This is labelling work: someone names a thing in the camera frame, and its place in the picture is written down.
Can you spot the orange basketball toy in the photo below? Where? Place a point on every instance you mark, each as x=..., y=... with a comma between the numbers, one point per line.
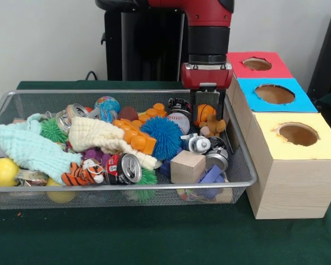
x=205, y=111

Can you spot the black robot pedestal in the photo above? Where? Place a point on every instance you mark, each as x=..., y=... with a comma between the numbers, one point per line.
x=154, y=41

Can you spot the mint green cloth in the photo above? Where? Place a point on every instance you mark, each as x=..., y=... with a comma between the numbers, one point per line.
x=30, y=146

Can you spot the white baseball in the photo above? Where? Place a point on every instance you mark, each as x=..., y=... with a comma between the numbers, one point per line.
x=179, y=121

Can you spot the orange striped tiger plush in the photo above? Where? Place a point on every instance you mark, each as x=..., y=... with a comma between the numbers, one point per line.
x=77, y=175

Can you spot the blue spiky ball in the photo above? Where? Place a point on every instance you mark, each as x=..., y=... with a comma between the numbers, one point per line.
x=161, y=138

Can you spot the brown plush toy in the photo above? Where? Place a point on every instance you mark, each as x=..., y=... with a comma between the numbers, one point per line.
x=209, y=127

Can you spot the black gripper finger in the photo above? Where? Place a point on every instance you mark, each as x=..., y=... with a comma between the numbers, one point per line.
x=195, y=105
x=220, y=105

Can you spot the cream knitted cloth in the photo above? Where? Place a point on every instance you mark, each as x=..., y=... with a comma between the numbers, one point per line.
x=93, y=132

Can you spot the dark green table cloth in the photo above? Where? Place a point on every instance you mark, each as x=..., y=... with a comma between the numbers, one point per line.
x=154, y=237

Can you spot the wooden box with three holes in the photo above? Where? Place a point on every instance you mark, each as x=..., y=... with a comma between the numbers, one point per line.
x=292, y=187

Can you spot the yellow ball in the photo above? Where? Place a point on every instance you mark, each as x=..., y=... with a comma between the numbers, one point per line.
x=1, y=172

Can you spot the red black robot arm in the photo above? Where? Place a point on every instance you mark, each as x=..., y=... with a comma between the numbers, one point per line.
x=207, y=16

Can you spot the orange building block toy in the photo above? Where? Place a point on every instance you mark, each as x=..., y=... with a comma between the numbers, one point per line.
x=135, y=135

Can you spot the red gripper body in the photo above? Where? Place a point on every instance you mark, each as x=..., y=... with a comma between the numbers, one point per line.
x=207, y=76

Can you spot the red black soda can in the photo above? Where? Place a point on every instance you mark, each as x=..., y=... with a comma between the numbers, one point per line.
x=124, y=168

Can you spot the wooden cube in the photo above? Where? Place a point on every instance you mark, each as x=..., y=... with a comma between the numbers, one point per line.
x=186, y=167

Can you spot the silver mesh bin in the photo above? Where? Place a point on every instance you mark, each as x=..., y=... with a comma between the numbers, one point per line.
x=99, y=199

